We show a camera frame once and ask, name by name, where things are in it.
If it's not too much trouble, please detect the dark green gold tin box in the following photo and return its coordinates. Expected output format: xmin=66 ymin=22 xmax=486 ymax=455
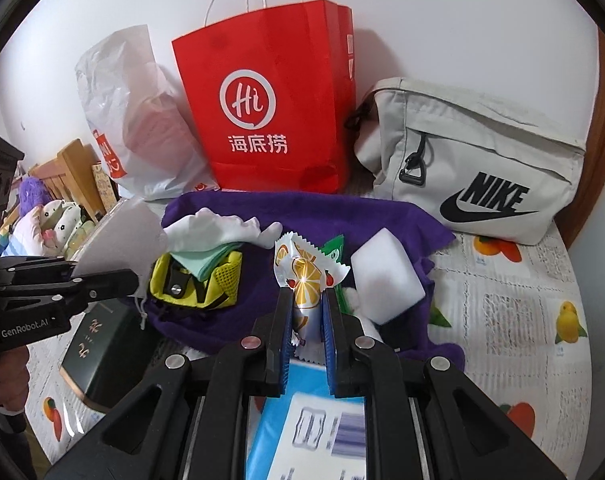
xmin=59 ymin=300 xmax=159 ymax=413

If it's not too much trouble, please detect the red paper bag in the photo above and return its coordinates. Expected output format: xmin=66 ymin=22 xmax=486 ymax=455
xmin=171 ymin=0 xmax=357 ymax=195

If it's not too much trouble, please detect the purple towel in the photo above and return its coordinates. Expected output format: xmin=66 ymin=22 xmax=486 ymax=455
xmin=132 ymin=191 xmax=466 ymax=376

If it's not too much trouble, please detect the patterned book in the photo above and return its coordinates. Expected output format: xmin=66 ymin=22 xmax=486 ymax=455
xmin=90 ymin=160 xmax=120 ymax=211

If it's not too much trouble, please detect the light green wipes pack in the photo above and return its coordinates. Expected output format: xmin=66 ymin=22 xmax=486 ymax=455
xmin=168 ymin=241 xmax=244 ymax=279

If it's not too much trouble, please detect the white plastic shopping bag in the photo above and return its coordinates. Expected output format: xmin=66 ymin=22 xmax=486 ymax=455
xmin=75 ymin=25 xmax=218 ymax=202

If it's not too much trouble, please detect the purple plush toy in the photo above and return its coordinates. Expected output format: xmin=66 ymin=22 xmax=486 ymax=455
xmin=20 ymin=176 xmax=47 ymax=213

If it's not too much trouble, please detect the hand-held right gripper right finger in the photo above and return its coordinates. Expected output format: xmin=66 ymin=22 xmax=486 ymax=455
xmin=320 ymin=290 xmax=568 ymax=480

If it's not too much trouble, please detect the green tissue packet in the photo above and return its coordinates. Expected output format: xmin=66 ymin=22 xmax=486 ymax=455
xmin=319 ymin=234 xmax=353 ymax=301

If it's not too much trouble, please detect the fruit print tablecloth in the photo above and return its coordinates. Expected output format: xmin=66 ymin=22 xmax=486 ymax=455
xmin=25 ymin=200 xmax=596 ymax=480

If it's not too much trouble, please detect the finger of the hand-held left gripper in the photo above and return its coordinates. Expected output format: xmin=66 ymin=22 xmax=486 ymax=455
xmin=0 ymin=269 xmax=139 ymax=322
xmin=0 ymin=255 xmax=78 ymax=283

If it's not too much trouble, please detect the white sponge block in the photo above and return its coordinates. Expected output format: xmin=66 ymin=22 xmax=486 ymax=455
xmin=350 ymin=227 xmax=427 ymax=326

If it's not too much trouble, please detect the grey waist bag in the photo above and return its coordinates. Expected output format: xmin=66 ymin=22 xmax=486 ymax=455
xmin=353 ymin=76 xmax=588 ymax=247

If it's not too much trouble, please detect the white glove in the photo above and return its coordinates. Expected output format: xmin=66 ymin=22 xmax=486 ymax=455
xmin=161 ymin=210 xmax=262 ymax=252
xmin=252 ymin=221 xmax=284 ymax=250

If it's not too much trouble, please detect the striped pillow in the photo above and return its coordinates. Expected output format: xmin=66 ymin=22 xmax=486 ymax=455
xmin=0 ymin=207 xmax=46 ymax=261

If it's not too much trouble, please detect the person's left hand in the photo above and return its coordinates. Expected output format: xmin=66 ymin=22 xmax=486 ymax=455
xmin=0 ymin=344 xmax=32 ymax=413

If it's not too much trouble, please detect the wooden bed headboard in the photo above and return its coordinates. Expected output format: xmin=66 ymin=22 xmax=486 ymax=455
xmin=30 ymin=138 xmax=108 ymax=221

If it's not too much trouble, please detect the orange print snack packet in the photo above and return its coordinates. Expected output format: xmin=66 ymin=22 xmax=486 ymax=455
xmin=274 ymin=232 xmax=352 ymax=366

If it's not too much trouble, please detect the white spotted plush toy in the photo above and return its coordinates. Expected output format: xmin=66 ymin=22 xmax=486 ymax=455
xmin=37 ymin=199 xmax=96 ymax=261

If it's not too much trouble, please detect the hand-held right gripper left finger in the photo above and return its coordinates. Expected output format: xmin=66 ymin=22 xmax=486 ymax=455
xmin=42 ymin=287 xmax=296 ymax=480

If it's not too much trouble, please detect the blue tissue pack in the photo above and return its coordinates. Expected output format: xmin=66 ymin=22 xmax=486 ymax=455
xmin=245 ymin=357 xmax=371 ymax=480

